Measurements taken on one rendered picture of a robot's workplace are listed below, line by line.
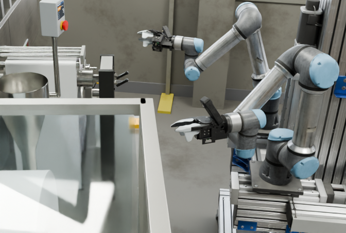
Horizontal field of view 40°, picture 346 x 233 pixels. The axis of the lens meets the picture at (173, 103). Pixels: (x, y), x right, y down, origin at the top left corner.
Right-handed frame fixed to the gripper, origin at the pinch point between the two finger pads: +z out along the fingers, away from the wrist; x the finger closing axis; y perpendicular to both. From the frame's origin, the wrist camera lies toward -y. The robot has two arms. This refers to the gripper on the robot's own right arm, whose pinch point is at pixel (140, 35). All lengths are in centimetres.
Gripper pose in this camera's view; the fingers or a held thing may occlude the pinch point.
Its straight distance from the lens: 267.3
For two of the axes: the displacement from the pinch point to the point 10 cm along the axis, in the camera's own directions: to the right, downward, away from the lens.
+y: -2.5, 7.1, -6.6
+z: -9.7, -1.5, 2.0
